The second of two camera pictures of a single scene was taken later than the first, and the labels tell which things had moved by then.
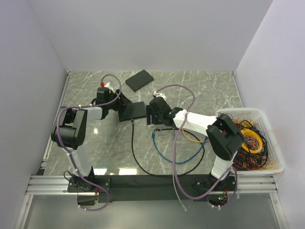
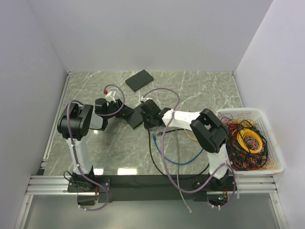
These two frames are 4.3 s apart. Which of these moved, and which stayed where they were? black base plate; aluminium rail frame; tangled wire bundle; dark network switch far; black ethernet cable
Moved: black ethernet cable
Stayed: aluminium rail frame; tangled wire bundle; dark network switch far; black base plate
